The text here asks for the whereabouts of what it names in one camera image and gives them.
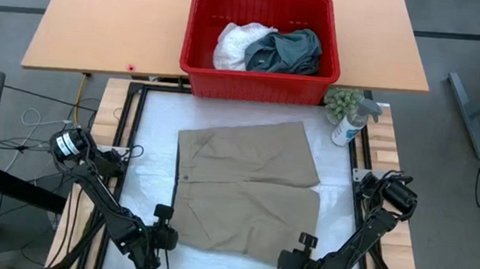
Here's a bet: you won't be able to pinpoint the black cable bundle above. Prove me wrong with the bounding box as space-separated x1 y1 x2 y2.
0 133 58 156

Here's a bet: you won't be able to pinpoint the small potted succulent plant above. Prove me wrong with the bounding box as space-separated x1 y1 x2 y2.
321 85 365 127

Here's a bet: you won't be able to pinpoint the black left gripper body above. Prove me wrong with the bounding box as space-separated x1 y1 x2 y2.
147 222 180 253

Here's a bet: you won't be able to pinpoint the black side stand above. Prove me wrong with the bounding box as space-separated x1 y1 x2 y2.
0 166 69 215

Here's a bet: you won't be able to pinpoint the teal grey shirt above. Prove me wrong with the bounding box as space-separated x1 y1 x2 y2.
243 22 325 78

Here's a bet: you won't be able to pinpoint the yellow cable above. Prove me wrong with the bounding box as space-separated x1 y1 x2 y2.
71 72 91 127

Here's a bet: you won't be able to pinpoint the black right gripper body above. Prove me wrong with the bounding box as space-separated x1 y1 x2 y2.
278 246 316 269

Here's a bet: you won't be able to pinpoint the red plastic laundry bin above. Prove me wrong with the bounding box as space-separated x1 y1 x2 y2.
176 0 348 112

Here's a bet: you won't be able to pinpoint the black aluminium table frame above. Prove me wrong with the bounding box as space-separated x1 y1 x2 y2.
47 74 442 269

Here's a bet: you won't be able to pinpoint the white crumpled garment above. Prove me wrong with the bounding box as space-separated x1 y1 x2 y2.
211 18 279 76

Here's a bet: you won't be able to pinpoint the beige shorts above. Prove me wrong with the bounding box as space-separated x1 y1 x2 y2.
165 109 330 269

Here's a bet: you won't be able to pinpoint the clear spray bottle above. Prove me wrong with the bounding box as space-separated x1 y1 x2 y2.
330 95 384 150

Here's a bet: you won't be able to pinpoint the light wooden desk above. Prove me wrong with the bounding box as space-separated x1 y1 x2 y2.
20 0 439 108

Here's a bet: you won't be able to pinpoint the white looped cable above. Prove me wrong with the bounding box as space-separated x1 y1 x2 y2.
19 106 76 134

